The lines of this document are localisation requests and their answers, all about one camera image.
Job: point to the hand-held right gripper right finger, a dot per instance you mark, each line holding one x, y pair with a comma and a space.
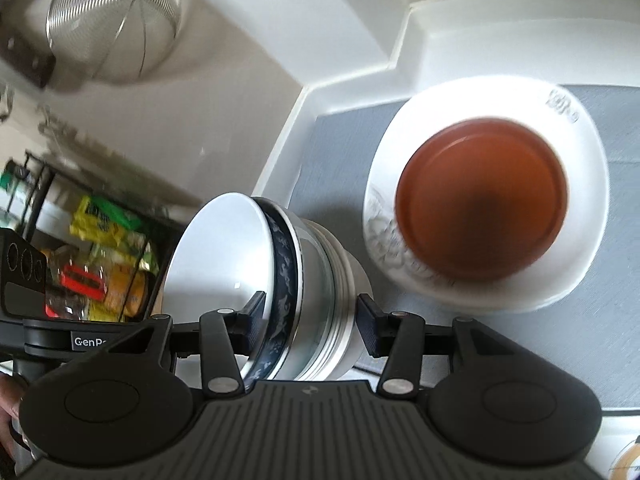
369, 330

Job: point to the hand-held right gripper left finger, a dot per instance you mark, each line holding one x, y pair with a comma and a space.
255, 320

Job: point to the plain white bowl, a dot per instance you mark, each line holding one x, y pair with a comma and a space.
354, 285

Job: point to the white bowl with blue pattern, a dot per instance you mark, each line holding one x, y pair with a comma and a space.
215, 260

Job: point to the blue ringed bowl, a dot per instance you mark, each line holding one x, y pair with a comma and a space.
316, 280

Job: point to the brown round plate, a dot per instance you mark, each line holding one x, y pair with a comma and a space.
480, 200

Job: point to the white square floral plate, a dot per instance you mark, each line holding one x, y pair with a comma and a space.
587, 210

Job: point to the person's left hand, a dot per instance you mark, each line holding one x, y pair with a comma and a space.
7, 410

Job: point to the red label bottle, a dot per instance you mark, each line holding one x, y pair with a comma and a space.
82, 281

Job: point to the yellow label bottle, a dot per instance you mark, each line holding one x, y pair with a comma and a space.
124, 292

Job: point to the yellow green snack packet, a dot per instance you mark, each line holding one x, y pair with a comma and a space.
107, 220

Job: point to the black metal rack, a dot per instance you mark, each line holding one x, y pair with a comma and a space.
42, 170

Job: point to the grey mat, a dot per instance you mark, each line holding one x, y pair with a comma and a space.
330, 160

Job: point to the yellow round object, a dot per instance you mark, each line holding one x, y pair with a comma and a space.
627, 462

